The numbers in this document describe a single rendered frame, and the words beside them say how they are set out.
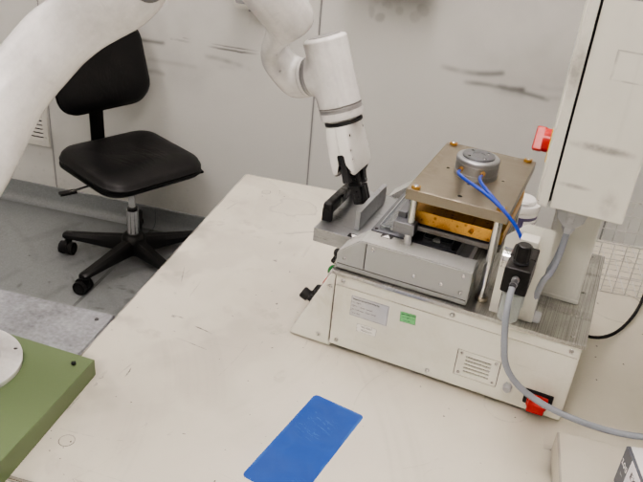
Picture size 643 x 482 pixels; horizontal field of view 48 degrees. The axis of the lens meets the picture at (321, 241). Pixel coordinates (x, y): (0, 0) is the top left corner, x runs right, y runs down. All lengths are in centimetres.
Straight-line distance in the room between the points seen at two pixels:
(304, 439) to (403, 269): 34
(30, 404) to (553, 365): 87
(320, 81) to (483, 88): 149
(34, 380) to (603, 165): 97
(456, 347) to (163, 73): 210
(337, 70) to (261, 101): 165
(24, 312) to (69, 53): 64
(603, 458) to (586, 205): 41
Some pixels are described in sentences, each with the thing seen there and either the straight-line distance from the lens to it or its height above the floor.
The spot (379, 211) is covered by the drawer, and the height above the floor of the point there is 97.
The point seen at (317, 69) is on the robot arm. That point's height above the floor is 125.
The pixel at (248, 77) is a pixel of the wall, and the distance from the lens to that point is 299.
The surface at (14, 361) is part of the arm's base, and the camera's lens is 136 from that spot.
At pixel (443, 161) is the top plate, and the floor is 111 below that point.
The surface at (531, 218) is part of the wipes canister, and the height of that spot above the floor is 86.
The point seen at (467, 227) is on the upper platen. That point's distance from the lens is 130.
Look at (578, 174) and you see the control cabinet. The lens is 116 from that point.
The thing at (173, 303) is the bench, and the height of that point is 75.
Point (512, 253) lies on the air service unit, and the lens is 117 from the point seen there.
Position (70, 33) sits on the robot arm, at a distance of 111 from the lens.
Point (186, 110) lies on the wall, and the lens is 314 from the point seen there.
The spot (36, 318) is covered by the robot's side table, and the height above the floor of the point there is 75.
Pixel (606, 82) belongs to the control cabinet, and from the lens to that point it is 112.
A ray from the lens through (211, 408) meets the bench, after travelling 130.
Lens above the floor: 163
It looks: 29 degrees down
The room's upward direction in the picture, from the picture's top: 5 degrees clockwise
